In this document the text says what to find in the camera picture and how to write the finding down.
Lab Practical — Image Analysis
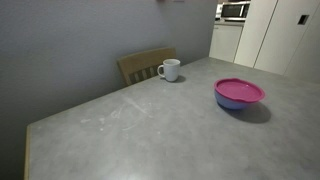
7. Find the pink plastic bowl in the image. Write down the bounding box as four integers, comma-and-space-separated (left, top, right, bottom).
213, 77, 266, 104

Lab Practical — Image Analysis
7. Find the blue plastic bowl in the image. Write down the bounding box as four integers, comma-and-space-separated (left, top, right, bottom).
214, 89, 254, 111

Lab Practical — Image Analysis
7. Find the white ceramic mug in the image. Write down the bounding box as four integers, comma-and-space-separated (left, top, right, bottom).
156, 58, 181, 83

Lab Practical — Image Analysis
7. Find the wooden chair with slatted back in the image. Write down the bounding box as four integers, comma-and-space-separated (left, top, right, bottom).
116, 46, 178, 87

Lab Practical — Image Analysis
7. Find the white low kitchen cabinet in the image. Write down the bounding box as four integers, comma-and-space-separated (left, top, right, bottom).
208, 23, 245, 64

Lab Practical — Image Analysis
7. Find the silver microwave oven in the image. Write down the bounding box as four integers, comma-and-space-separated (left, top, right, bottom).
215, 0, 251, 22

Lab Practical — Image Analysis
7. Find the white tall cabinet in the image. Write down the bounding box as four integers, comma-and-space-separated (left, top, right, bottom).
233, 0, 320, 76

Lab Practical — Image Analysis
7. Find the black recessed cabinet handle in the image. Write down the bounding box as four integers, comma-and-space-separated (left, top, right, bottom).
297, 14, 310, 26

